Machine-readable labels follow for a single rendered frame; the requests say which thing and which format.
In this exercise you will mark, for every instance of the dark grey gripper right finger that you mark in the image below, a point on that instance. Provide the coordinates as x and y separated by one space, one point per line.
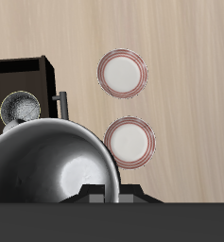
130 190

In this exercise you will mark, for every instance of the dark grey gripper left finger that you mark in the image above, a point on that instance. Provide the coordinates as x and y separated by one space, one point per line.
93 190

